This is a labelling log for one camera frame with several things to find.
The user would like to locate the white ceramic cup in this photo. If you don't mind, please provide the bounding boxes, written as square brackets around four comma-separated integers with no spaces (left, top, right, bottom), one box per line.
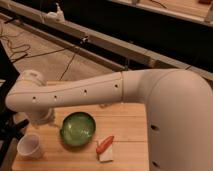
[17,133,43,158]

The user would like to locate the black chair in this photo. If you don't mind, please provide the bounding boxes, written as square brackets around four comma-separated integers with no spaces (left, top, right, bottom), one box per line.
[0,41,31,168]

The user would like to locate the green ceramic bowl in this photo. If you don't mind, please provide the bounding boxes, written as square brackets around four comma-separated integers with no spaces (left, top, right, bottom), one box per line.
[60,112,96,147]

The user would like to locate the white cloth piece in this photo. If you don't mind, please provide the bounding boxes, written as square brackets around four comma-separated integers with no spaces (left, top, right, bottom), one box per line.
[98,142,113,162]

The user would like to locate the long metal rail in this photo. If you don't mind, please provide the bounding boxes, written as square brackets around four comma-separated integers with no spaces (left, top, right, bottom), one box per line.
[0,0,213,82]

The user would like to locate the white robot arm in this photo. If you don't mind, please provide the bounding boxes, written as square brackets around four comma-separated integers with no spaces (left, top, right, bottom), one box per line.
[6,69,213,171]

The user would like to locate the orange carrot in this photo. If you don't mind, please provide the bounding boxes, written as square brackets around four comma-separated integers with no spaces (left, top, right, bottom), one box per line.
[96,136,114,154]

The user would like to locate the white object on rail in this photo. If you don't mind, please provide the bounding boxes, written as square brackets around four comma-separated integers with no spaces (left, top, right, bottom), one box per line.
[46,4,65,22]

